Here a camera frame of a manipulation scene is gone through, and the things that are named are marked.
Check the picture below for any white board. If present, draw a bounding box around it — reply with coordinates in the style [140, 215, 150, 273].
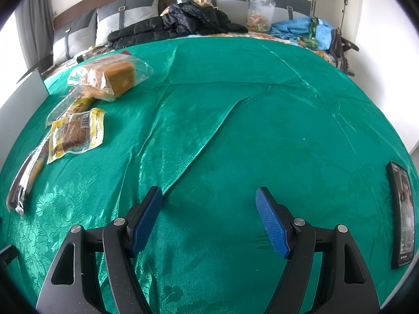
[0, 67, 49, 167]

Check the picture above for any yellow dried tofu packet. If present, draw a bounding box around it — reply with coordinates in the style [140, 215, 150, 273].
[47, 108, 107, 165]

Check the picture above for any clear plastic bag of food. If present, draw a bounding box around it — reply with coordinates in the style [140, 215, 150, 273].
[246, 0, 276, 33]

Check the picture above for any blue cloth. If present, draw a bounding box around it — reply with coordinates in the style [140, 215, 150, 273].
[270, 16, 338, 51]

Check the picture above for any bread loaf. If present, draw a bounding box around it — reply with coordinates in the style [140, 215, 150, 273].
[67, 55, 154, 103]

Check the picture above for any black puffer jacket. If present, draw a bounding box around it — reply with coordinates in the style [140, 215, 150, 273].
[107, 2, 249, 51]

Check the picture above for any grey curtain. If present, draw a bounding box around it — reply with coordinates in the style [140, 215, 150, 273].
[15, 0, 54, 69]

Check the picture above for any sausage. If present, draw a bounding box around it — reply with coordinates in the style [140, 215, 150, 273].
[20, 137, 50, 200]

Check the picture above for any black smartphone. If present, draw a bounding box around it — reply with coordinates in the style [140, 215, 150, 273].
[385, 161, 416, 269]

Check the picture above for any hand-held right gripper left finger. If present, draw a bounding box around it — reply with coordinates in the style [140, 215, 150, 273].
[36, 186, 163, 314]

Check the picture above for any dark wooden chair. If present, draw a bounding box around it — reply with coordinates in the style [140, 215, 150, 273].
[329, 28, 361, 76]

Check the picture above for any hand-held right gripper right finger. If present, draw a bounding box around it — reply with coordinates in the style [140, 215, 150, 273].
[255, 186, 382, 314]

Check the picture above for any green and white snack bar packet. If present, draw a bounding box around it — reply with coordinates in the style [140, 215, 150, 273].
[46, 87, 95, 126]

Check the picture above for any green patterned bedspread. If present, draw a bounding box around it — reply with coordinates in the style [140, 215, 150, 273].
[0, 36, 419, 314]

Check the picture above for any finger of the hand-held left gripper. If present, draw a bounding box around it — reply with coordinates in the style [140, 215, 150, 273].
[0, 245, 18, 270]

